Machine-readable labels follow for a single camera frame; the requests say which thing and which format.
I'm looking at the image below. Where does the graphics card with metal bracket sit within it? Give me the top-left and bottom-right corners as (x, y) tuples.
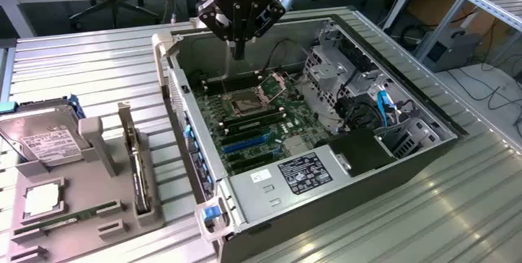
(116, 101), (153, 215)

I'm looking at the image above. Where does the metal socket cover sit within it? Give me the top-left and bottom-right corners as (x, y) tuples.
(254, 73), (288, 105)

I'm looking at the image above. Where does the black office chair base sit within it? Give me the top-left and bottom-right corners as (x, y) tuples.
(66, 0), (162, 30)

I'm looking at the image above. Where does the metal disk bay cage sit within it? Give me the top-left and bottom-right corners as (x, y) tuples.
(302, 45), (368, 129)

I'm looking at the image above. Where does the CPU socket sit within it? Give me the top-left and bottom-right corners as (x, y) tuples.
(226, 91), (265, 117)

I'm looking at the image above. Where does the dark installed RAM stick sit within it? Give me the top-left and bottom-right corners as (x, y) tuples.
(221, 114), (284, 134)

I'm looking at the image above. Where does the silver chipset heatsink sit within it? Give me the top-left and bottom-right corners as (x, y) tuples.
(284, 136), (310, 156)

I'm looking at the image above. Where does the blue disk caddy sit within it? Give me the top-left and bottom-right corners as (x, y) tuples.
(0, 93), (86, 120)

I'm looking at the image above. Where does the black plastic air shroud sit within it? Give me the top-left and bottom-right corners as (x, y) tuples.
(314, 130), (399, 178)

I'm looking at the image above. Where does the silver hard disk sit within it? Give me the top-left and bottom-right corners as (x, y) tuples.
(0, 106), (93, 168)

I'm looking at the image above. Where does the grey power supply unit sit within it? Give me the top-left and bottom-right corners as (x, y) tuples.
(225, 144), (350, 226)

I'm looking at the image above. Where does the open dark PC case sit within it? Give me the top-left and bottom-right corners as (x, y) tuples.
(150, 13), (469, 263)

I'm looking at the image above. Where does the grey parts rack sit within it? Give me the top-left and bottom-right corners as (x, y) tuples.
(6, 116), (166, 263)

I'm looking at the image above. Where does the silver CPU chip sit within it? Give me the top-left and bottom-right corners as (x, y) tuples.
(23, 183), (61, 217)

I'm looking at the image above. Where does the green RAM stick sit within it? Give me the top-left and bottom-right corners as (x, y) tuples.
(13, 201), (118, 235)

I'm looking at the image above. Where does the black wire loop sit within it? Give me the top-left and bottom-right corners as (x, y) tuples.
(260, 39), (309, 74)

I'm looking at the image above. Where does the coiled black cable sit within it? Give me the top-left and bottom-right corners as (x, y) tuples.
(400, 24), (425, 47)

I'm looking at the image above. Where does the blue wire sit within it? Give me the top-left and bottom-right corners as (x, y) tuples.
(376, 90), (399, 129)

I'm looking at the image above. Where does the grey box with handle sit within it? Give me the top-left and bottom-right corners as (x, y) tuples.
(419, 29), (484, 73)

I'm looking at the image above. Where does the aluminium profile frame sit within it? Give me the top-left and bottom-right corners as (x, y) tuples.
(415, 0), (522, 62)

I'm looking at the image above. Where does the black cable on white table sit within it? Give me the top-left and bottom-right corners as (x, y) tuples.
(447, 62), (522, 116)

